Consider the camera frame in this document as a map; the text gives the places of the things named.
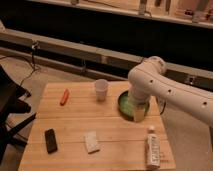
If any black eraser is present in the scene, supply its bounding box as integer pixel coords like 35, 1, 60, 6
45, 129, 57, 154

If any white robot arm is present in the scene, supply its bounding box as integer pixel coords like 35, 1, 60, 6
128, 56, 213, 149

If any white sponge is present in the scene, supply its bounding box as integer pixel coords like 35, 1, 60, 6
84, 131, 100, 154

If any green bowl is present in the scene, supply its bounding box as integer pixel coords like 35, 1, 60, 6
118, 91, 150, 122

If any white tube bottle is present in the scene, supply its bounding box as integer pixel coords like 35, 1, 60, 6
147, 126, 160, 170

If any white plastic cup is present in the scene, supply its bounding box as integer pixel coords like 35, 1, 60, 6
94, 79, 108, 101

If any black chair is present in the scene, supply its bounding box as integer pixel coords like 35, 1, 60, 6
0, 65, 36, 163

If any black floor cable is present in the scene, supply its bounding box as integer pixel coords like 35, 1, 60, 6
0, 41, 42, 88

